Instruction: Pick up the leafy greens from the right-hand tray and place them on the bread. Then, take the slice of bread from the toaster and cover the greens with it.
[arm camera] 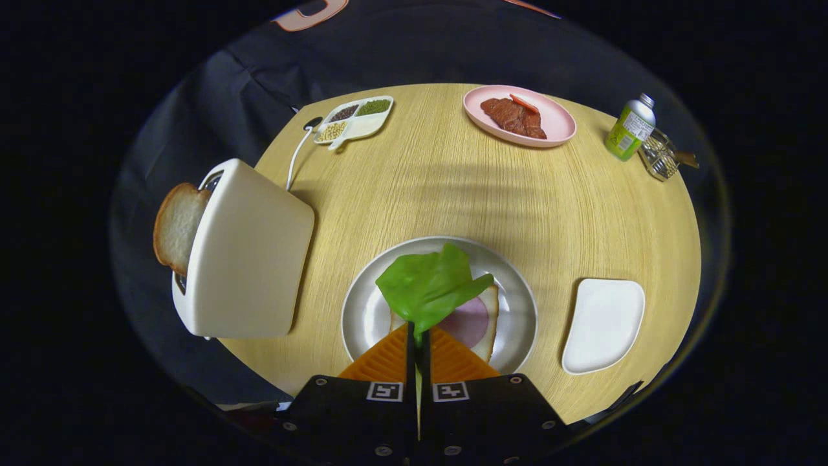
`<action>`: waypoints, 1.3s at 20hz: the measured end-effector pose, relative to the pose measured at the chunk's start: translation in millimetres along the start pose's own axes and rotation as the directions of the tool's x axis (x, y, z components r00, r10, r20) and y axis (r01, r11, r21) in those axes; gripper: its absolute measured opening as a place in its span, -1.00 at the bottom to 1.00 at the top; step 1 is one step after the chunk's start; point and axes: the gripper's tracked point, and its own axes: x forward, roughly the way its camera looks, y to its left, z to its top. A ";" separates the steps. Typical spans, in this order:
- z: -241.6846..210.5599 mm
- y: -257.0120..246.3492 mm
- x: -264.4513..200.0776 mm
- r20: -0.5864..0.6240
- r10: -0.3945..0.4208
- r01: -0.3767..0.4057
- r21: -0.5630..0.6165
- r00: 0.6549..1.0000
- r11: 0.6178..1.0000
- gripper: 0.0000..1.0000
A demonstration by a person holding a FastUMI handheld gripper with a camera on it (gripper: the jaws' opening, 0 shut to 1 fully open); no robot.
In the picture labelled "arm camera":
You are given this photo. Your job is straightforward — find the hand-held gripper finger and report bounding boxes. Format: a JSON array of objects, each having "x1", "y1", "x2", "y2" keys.
[
  {"x1": 419, "y1": 324, "x2": 573, "y2": 463},
  {"x1": 278, "y1": 322, "x2": 420, "y2": 463}
]

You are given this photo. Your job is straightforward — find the green lettuce leaf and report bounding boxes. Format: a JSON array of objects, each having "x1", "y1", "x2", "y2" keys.
[{"x1": 376, "y1": 243, "x2": 496, "y2": 344}]

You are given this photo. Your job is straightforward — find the toasted bread slice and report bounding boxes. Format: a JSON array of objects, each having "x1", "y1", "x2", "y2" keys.
[{"x1": 153, "y1": 183, "x2": 211, "y2": 277}]

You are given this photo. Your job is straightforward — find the pink ham slice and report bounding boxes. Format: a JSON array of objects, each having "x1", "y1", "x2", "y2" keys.
[{"x1": 440, "y1": 298, "x2": 490, "y2": 349}]

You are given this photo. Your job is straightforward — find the bread slice with crust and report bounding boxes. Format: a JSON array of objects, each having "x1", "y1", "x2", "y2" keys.
[{"x1": 388, "y1": 285, "x2": 500, "y2": 363}]

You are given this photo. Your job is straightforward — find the round grey plate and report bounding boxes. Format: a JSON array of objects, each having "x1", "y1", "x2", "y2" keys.
[{"x1": 341, "y1": 236, "x2": 538, "y2": 376}]

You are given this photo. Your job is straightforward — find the white square plate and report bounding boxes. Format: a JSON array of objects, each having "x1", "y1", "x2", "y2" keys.
[{"x1": 561, "y1": 278, "x2": 646, "y2": 375}]

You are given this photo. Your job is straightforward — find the white toaster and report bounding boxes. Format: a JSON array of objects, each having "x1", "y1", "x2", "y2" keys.
[{"x1": 171, "y1": 159, "x2": 316, "y2": 339}]

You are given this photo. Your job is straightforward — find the white divided dish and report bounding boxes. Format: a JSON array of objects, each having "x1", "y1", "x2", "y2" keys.
[{"x1": 314, "y1": 96, "x2": 394, "y2": 151}]

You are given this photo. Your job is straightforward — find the red meat slices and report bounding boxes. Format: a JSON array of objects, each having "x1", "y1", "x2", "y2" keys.
[{"x1": 480, "y1": 97, "x2": 548, "y2": 140}]

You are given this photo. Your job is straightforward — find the pink plate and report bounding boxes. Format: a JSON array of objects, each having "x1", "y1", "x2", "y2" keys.
[{"x1": 463, "y1": 85, "x2": 577, "y2": 148}]

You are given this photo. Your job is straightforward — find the green label metal bottle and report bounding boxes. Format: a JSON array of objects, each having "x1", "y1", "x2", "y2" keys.
[{"x1": 604, "y1": 93, "x2": 656, "y2": 162}]

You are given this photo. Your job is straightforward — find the white toaster cable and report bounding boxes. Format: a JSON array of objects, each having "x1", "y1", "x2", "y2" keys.
[{"x1": 286, "y1": 126, "x2": 314, "y2": 192}]

